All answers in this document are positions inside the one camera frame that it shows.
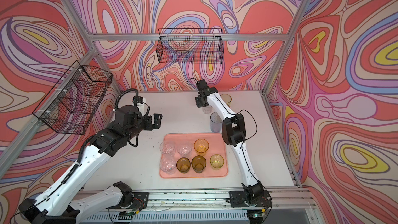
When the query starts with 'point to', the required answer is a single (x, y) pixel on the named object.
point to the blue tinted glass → (215, 122)
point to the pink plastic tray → (193, 155)
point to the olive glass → (198, 163)
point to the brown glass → (183, 165)
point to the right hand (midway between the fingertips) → (203, 106)
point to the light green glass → (216, 162)
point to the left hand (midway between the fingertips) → (156, 115)
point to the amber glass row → (201, 145)
